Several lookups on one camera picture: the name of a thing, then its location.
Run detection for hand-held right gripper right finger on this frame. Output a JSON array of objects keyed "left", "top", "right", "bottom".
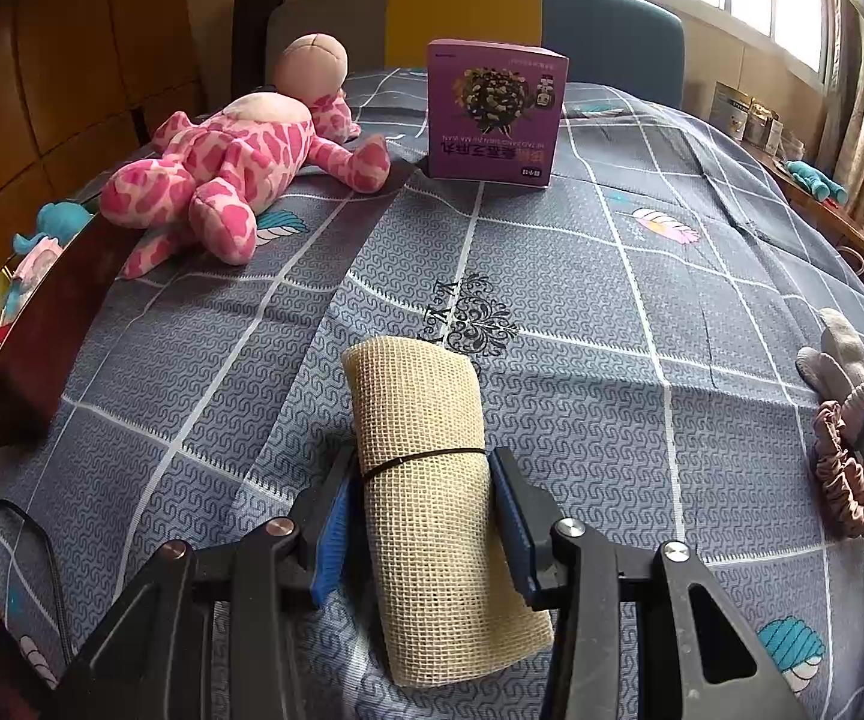
[{"left": 487, "top": 445, "right": 806, "bottom": 720}]

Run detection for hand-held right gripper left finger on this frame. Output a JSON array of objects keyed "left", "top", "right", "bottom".
[{"left": 64, "top": 450, "right": 363, "bottom": 720}]

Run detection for beige mesh roll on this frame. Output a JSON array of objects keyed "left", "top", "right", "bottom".
[{"left": 342, "top": 336, "right": 557, "bottom": 689}]

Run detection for blue plush toy pink dress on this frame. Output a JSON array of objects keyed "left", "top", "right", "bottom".
[{"left": 10, "top": 199, "right": 95, "bottom": 316}]

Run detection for grey checked bedsheet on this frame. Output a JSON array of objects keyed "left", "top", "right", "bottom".
[{"left": 0, "top": 64, "right": 864, "bottom": 720}]

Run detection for pink scrunchie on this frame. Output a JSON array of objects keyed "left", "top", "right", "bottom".
[{"left": 810, "top": 400, "right": 864, "bottom": 539}]

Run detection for white knit glove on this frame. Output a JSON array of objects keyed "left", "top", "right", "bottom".
[{"left": 795, "top": 307, "right": 864, "bottom": 478}]

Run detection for pink spotted plush toy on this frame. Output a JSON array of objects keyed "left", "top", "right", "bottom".
[{"left": 98, "top": 32, "right": 392, "bottom": 281}]

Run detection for purple printed box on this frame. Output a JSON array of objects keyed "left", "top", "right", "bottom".
[{"left": 426, "top": 37, "right": 572, "bottom": 193}]

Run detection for wooden side table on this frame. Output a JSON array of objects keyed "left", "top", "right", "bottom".
[{"left": 738, "top": 141, "right": 864, "bottom": 308}]

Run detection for teal fluffy item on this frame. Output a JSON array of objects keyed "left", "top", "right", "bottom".
[{"left": 783, "top": 159, "right": 850, "bottom": 205}]

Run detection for metal tins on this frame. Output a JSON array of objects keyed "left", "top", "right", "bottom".
[{"left": 709, "top": 81, "right": 787, "bottom": 152}]

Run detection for yellow blue grey headboard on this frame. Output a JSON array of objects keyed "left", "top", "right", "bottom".
[{"left": 267, "top": 0, "right": 686, "bottom": 110}]

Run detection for black upright cushion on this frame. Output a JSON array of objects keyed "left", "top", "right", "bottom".
[{"left": 232, "top": 0, "right": 285, "bottom": 92}]

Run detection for brown wooden wardrobe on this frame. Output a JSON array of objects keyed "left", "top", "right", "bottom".
[{"left": 0, "top": 0, "right": 209, "bottom": 260}]

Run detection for black braided cable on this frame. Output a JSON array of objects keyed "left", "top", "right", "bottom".
[{"left": 0, "top": 499, "right": 74, "bottom": 665}]

